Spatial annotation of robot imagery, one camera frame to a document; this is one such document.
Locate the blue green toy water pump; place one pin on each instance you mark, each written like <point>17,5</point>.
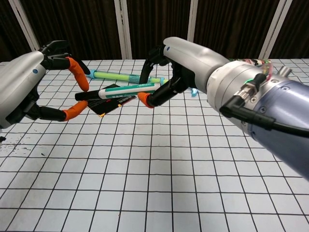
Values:
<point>113,76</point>

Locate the green white marker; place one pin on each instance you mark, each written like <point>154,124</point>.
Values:
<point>128,90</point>

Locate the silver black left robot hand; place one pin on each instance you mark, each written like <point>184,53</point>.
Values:
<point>17,82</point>

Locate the black printed card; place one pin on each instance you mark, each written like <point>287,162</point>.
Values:
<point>106,105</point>

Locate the blue grey right robot arm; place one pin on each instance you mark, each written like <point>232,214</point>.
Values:
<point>285,106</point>

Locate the dark white-framed folding screen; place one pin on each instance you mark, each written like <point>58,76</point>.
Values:
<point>96,24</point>

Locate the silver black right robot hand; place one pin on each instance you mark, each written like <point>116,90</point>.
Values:
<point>193,62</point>

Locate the white checked tablecloth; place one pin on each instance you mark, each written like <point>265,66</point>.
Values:
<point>144,169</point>

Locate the black marker cap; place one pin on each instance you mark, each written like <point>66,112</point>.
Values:
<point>87,96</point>

